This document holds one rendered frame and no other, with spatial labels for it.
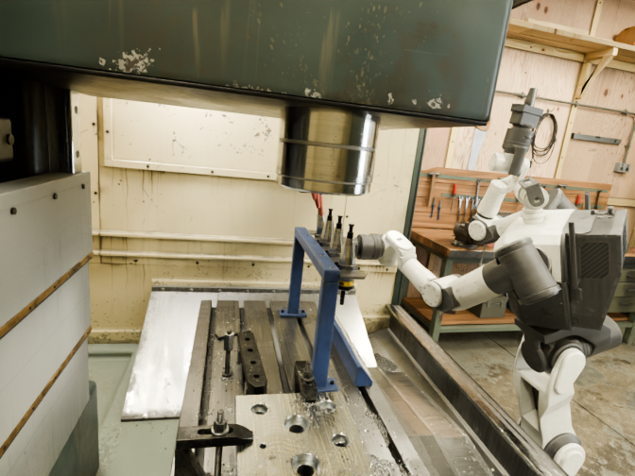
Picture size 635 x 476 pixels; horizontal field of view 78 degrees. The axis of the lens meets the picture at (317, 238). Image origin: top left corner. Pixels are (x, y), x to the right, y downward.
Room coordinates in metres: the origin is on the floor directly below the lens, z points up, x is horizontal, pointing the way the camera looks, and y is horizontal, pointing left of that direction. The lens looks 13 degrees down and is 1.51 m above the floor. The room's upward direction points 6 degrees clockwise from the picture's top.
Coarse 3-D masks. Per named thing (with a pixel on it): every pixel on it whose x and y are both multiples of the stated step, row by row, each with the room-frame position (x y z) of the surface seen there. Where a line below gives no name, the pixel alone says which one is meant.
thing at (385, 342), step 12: (372, 336) 1.72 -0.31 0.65; (384, 336) 1.71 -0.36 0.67; (384, 348) 1.61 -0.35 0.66; (396, 348) 1.60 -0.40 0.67; (396, 360) 1.52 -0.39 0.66; (408, 360) 1.50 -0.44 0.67; (408, 372) 1.42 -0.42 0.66; (420, 372) 1.41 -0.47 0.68; (420, 384) 1.34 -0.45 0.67; (432, 384) 1.33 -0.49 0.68; (432, 396) 1.27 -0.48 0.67; (444, 396) 1.26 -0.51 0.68; (444, 408) 1.20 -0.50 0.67; (456, 420) 1.14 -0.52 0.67; (468, 432) 1.09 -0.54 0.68; (480, 444) 1.04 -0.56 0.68; (492, 456) 0.99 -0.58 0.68; (492, 468) 0.95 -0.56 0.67
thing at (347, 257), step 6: (348, 240) 0.97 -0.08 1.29; (354, 240) 0.97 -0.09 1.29; (342, 246) 0.98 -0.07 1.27; (348, 246) 0.96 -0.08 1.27; (354, 246) 0.97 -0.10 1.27; (342, 252) 0.97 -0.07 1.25; (348, 252) 0.96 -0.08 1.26; (354, 252) 0.97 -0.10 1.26; (342, 258) 0.96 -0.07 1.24; (348, 258) 0.96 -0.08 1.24; (354, 258) 0.97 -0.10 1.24; (348, 264) 0.96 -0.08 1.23
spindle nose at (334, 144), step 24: (288, 120) 0.60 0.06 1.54; (312, 120) 0.58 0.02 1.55; (336, 120) 0.58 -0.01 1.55; (360, 120) 0.59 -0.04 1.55; (288, 144) 0.60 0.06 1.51; (312, 144) 0.58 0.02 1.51; (336, 144) 0.58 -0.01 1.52; (360, 144) 0.59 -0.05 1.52; (288, 168) 0.60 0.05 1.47; (312, 168) 0.58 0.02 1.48; (336, 168) 0.58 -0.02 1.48; (360, 168) 0.60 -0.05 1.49; (312, 192) 0.58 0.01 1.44; (336, 192) 0.58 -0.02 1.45; (360, 192) 0.60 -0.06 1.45
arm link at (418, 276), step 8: (408, 264) 1.25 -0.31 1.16; (416, 264) 1.25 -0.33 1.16; (408, 272) 1.24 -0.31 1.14; (416, 272) 1.22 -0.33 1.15; (424, 272) 1.21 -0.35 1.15; (416, 280) 1.21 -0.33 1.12; (424, 280) 1.19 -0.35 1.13; (440, 280) 1.14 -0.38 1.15; (448, 280) 1.14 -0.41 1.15; (416, 288) 1.22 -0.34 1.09
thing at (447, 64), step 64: (0, 0) 0.44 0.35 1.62; (64, 0) 0.46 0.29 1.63; (128, 0) 0.47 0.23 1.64; (192, 0) 0.49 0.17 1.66; (256, 0) 0.50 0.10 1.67; (320, 0) 0.52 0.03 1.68; (384, 0) 0.54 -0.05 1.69; (448, 0) 0.56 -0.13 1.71; (512, 0) 0.59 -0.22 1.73; (0, 64) 0.46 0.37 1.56; (64, 64) 0.46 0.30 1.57; (128, 64) 0.47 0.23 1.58; (192, 64) 0.49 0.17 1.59; (256, 64) 0.51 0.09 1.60; (320, 64) 0.52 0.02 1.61; (384, 64) 0.54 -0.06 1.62; (448, 64) 0.56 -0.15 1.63; (384, 128) 0.93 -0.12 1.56
